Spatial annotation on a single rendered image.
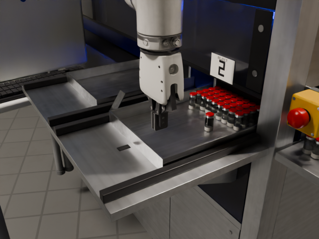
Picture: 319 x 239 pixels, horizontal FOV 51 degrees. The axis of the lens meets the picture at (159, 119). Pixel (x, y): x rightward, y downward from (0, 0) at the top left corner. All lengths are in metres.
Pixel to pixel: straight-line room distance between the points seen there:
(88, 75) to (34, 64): 0.37
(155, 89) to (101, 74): 0.59
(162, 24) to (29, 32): 0.95
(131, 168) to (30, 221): 1.30
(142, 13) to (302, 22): 0.31
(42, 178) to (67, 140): 1.42
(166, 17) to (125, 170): 0.32
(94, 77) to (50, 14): 0.40
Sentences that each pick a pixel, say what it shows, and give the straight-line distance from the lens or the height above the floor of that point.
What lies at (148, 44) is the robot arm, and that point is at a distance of 0.61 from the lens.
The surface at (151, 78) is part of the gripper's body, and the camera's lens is 0.64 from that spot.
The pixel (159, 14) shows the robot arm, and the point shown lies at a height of 1.19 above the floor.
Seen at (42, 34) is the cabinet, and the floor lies 0.97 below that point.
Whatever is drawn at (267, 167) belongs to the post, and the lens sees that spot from 0.84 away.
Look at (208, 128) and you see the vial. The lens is 0.84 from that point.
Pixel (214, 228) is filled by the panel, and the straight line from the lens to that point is 1.13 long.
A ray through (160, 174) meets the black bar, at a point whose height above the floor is 0.90.
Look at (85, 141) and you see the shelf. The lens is 0.82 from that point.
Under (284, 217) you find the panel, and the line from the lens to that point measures 1.03.
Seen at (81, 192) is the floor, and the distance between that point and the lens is 2.06.
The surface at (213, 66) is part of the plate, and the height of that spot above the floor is 1.02.
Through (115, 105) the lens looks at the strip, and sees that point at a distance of 0.93.
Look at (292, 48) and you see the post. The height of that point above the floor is 1.12.
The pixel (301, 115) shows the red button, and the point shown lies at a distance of 0.69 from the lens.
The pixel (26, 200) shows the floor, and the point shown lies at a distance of 2.10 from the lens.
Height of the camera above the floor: 1.30
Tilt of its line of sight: 28 degrees down
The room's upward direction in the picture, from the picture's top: straight up
